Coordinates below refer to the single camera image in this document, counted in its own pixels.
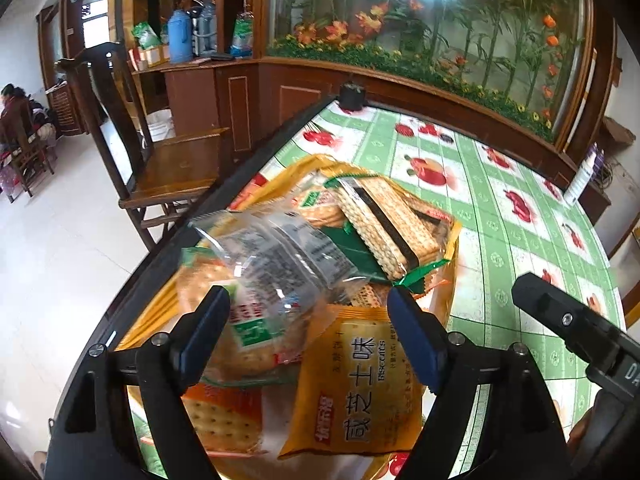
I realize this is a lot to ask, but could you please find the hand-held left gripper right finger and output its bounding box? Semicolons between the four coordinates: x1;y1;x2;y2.
387;285;571;480

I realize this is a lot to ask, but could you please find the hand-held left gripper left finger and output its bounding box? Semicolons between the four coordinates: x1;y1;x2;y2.
45;285;232;480

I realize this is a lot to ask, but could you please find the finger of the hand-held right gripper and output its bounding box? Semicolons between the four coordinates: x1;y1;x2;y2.
511;272;626;367

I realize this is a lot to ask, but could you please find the round cracker packet green label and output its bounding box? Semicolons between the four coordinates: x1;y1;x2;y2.
177;245;311;388
192;210;363;306

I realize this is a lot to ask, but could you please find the orange cracker packet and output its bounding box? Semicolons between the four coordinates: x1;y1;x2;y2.
180;382;266;456

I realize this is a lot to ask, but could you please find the dark green snack packet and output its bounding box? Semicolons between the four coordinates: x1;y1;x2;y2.
320;225;391;281

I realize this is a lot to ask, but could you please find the large cracker packet black stripe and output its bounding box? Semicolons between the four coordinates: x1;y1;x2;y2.
335;175;453;281

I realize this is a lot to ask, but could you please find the green-edged square cracker packet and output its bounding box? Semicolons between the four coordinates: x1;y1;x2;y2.
292;170;351;228

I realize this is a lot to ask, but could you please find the yellow cardboard box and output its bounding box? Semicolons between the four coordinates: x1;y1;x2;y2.
115;154;463;480

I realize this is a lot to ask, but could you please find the green fruit print tablecloth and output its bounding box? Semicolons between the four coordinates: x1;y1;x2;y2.
135;97;628;480

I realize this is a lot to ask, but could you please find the white spray bottle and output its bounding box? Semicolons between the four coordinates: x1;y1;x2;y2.
564;142;601;207

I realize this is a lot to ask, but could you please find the wooden chair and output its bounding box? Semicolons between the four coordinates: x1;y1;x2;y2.
0;130;56;198
54;42;232;252

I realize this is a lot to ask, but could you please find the black cylinder on table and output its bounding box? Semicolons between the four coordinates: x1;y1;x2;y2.
339;82;367;112

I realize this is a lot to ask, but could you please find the small cardboard box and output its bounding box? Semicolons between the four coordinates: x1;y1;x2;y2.
129;45;171;68

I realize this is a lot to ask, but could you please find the blue thermos flask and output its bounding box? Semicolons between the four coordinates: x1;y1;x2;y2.
166;9;193;63

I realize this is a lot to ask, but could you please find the pack of water bottles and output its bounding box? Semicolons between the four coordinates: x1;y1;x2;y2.
230;10;256;58

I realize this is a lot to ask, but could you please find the green plastic bag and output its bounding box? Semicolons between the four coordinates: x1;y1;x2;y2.
131;21;163;52

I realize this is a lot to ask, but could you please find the clear water bottle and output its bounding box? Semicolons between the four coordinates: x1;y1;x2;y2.
192;2;219;56

